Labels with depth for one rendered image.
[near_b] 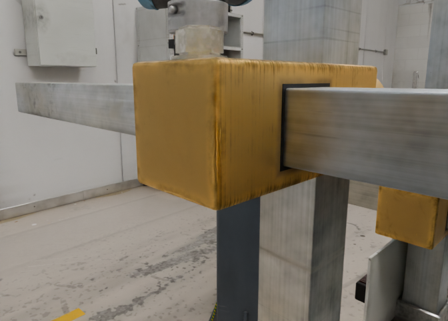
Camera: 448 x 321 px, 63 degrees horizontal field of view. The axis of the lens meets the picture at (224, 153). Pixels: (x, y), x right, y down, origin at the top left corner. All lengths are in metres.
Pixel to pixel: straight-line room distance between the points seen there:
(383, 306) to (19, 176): 2.74
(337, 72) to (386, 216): 0.22
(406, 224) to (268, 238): 0.18
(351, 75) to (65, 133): 2.92
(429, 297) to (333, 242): 0.27
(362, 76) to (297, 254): 0.10
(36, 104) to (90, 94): 0.11
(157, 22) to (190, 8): 2.60
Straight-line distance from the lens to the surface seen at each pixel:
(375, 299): 0.42
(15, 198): 3.00
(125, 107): 0.23
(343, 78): 0.18
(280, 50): 0.19
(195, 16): 0.54
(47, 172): 3.04
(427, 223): 0.36
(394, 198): 0.36
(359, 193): 0.42
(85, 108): 0.28
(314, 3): 0.18
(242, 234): 1.33
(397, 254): 0.44
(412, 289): 0.47
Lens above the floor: 0.96
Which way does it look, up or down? 11 degrees down
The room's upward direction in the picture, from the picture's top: straight up
